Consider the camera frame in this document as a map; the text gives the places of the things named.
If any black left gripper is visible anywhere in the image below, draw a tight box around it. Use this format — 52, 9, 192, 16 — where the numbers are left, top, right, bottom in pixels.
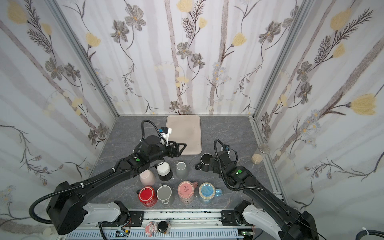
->
147, 139, 187, 164

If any grey mug white inside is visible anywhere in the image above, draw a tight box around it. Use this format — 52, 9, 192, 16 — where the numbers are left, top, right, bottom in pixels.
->
176, 162, 189, 180

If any blue mug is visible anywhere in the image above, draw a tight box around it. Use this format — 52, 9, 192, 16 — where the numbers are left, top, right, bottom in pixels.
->
199, 183, 223, 205

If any pink glass mug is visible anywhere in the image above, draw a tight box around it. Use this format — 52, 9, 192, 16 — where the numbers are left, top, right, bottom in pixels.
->
178, 181, 198, 205

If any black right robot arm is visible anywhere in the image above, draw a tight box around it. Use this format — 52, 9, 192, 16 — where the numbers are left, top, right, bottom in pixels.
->
210, 139, 320, 240

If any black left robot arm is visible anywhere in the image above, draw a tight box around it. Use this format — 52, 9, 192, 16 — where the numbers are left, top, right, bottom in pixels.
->
29, 136, 187, 235

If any black and white mug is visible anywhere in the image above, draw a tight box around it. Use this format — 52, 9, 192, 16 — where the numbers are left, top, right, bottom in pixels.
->
155, 162, 173, 182

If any pale pink mug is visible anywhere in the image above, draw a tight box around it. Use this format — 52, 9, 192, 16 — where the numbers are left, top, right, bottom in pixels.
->
139, 170, 156, 187

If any grey mug white rim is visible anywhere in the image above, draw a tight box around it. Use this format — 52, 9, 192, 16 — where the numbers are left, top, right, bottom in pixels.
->
157, 185, 174, 206

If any red mug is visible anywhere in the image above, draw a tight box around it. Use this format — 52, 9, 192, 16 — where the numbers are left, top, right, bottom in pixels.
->
138, 186, 158, 208

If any beige rectangular tray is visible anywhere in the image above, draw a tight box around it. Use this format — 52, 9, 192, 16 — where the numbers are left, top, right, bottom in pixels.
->
166, 115, 202, 156

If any beige round sponge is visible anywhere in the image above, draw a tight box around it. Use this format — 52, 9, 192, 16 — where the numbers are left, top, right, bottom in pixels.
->
252, 154, 263, 165

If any black round knob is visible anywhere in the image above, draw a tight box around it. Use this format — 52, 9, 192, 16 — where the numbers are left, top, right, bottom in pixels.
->
157, 221, 171, 234

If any pink figurine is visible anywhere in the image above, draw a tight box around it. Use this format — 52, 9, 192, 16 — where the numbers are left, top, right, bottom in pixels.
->
145, 222, 158, 237

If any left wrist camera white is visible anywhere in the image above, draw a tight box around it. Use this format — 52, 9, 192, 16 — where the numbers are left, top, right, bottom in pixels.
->
158, 127, 172, 147

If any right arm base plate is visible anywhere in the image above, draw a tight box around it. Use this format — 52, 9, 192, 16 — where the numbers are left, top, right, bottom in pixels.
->
219, 210, 249, 227

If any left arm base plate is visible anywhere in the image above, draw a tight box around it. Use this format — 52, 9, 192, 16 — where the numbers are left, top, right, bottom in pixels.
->
102, 211, 144, 228

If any aluminium rail frame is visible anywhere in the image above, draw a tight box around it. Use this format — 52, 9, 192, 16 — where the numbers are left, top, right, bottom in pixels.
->
62, 209, 275, 240

